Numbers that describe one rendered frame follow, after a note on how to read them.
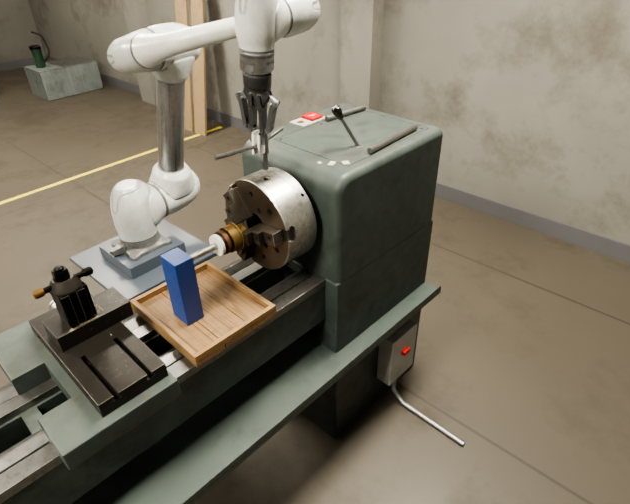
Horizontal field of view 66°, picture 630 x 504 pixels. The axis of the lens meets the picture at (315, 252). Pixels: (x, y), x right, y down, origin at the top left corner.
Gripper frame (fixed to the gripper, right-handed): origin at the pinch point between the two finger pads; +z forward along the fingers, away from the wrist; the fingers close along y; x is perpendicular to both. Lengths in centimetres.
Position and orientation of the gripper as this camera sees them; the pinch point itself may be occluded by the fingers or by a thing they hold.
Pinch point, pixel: (258, 142)
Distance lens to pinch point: 144.0
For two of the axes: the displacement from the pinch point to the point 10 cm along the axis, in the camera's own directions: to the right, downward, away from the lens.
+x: 4.6, -5.3, 7.1
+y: 8.9, 3.2, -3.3
